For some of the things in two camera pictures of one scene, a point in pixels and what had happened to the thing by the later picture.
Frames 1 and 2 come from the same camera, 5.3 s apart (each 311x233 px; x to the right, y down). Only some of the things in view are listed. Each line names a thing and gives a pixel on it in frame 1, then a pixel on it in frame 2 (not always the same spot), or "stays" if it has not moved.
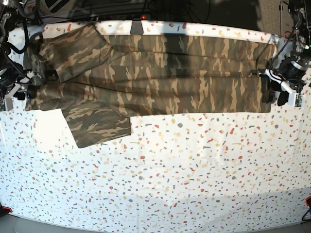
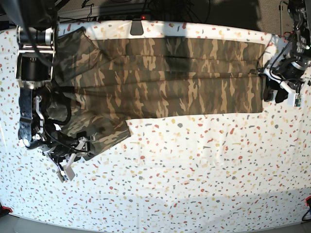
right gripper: (289, 74) stays
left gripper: (28, 77) to (64, 144)
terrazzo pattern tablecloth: (214, 170) stays
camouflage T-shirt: (98, 81) stays
